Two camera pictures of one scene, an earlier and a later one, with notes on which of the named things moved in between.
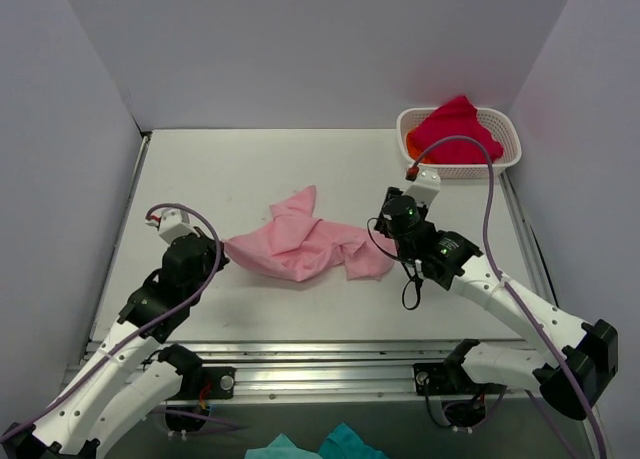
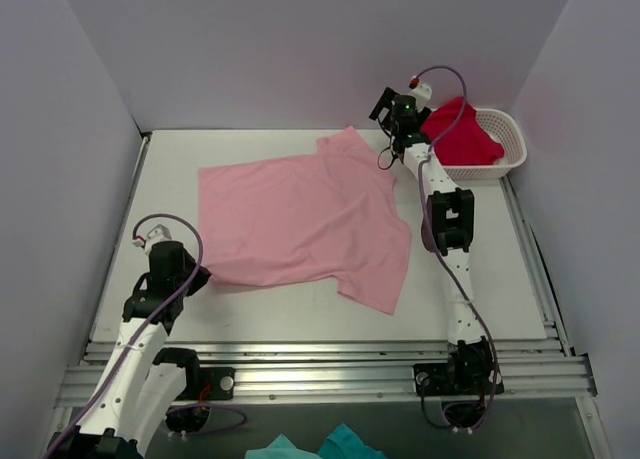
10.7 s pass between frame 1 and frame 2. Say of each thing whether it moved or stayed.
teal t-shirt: stayed
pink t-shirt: moved
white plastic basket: stayed
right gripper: moved
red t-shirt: stayed
